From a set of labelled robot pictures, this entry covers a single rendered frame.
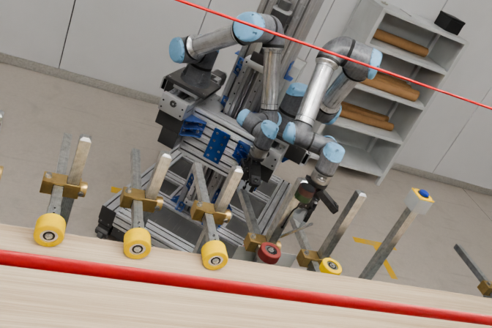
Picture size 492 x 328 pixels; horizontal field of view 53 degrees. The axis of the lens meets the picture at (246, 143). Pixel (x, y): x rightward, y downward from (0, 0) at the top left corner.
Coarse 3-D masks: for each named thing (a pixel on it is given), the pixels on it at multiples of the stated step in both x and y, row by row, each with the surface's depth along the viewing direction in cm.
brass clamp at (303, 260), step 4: (300, 252) 197; (312, 252) 198; (316, 252) 199; (300, 256) 196; (304, 256) 194; (308, 256) 195; (312, 256) 196; (316, 256) 197; (300, 260) 196; (304, 260) 194; (308, 260) 195; (312, 260) 195; (316, 260) 196; (320, 260) 196; (300, 264) 195; (304, 264) 195; (308, 264) 196
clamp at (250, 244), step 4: (248, 236) 185; (256, 236) 186; (260, 236) 187; (264, 236) 188; (244, 240) 188; (248, 240) 184; (252, 240) 183; (256, 240) 184; (260, 240) 185; (264, 240) 186; (244, 244) 187; (248, 244) 184; (252, 244) 184; (256, 244) 184; (260, 244) 184; (276, 244) 187; (280, 244) 189; (248, 248) 184; (252, 248) 185; (280, 248) 189
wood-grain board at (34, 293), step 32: (0, 224) 139; (64, 256) 138; (96, 256) 143; (160, 256) 153; (192, 256) 159; (0, 288) 122; (32, 288) 126; (64, 288) 129; (96, 288) 133; (128, 288) 138; (160, 288) 142; (192, 288) 147; (320, 288) 170; (352, 288) 177; (384, 288) 185; (416, 288) 193; (0, 320) 115; (32, 320) 118; (64, 320) 122; (96, 320) 125; (128, 320) 129; (160, 320) 133; (192, 320) 137; (224, 320) 142; (256, 320) 146; (288, 320) 152; (320, 320) 157; (352, 320) 163; (384, 320) 170; (416, 320) 177
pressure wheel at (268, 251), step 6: (264, 246) 177; (270, 246) 179; (276, 246) 180; (258, 252) 177; (264, 252) 174; (270, 252) 176; (276, 252) 177; (264, 258) 174; (270, 258) 174; (276, 258) 175
